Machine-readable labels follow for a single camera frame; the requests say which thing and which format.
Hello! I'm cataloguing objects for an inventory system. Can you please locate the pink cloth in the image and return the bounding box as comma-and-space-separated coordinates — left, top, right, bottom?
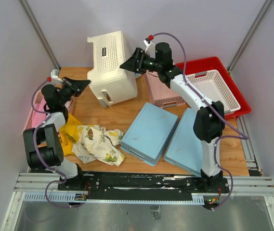
31, 99, 46, 128

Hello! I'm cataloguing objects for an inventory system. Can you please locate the yellow cloth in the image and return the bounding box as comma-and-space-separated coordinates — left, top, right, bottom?
59, 113, 81, 156

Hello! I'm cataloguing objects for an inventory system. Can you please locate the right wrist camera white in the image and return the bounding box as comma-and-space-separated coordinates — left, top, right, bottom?
144, 35, 155, 55

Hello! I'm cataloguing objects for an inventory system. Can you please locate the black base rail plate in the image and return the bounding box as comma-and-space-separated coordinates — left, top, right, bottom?
57, 172, 230, 201

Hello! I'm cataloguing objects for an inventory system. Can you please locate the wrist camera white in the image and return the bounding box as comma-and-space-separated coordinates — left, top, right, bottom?
144, 35, 155, 55
47, 69, 64, 87

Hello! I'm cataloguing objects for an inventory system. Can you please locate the printed white baby cloth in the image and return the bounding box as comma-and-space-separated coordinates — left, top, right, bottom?
72, 125, 125, 167

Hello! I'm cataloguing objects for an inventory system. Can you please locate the pink perforated basket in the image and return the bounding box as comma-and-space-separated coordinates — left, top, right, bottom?
144, 71, 186, 109

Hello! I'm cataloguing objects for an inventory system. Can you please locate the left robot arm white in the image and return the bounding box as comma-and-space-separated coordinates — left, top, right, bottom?
23, 77, 91, 191

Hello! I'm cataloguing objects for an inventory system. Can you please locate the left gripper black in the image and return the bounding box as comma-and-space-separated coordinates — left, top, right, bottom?
59, 77, 92, 106

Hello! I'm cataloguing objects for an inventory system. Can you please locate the red plastic tray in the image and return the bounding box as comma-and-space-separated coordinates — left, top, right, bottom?
177, 56, 251, 119

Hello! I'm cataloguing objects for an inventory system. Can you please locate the slotted cable duct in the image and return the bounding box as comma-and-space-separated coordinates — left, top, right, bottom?
23, 192, 205, 205

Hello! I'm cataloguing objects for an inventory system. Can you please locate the blue perforated basket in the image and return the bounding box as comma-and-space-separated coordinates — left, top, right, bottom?
164, 108, 203, 177
120, 103, 178, 166

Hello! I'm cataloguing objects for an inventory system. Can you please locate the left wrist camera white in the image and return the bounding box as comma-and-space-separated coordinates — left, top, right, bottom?
47, 69, 64, 87

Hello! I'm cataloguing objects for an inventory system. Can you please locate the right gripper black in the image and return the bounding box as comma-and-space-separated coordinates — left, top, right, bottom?
119, 48, 161, 75

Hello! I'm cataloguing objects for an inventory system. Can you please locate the white perforated basket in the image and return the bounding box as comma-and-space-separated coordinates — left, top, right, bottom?
187, 70, 241, 115

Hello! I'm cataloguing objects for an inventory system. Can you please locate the teal white sock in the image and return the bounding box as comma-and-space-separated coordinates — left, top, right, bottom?
135, 73, 142, 79

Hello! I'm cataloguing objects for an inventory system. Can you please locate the large cream laundry basket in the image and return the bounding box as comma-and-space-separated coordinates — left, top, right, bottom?
87, 31, 138, 108

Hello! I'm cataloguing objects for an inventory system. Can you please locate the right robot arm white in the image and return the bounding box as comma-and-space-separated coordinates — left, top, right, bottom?
119, 42, 225, 193

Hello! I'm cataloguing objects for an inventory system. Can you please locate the pink basket with clothes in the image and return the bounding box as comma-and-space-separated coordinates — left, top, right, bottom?
22, 89, 76, 135

